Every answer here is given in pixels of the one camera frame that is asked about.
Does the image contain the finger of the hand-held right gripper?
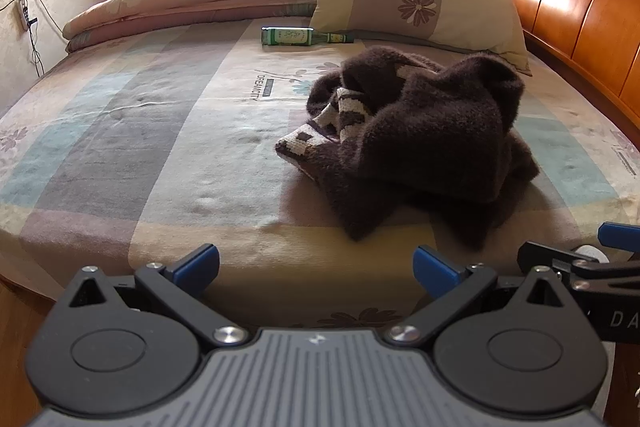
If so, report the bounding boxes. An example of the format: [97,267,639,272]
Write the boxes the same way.
[598,222,640,258]
[516,241,640,293]

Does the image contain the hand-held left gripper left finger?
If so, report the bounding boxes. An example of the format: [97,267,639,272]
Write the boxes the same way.
[67,243,249,350]

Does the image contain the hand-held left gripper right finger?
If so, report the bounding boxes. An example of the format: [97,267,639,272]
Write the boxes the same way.
[384,245,567,350]

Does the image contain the brown knit sweater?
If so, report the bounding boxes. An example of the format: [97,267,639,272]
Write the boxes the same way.
[274,46,540,253]

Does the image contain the striped bed sheet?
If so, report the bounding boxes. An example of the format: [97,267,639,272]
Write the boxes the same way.
[0,2,640,330]

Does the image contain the green glass bottle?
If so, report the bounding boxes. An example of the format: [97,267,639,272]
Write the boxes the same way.
[261,27,355,46]

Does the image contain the black wall cables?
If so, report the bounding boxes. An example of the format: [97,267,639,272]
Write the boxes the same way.
[0,0,53,76]

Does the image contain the wall power strip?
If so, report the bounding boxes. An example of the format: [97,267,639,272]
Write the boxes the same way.
[17,0,38,30]

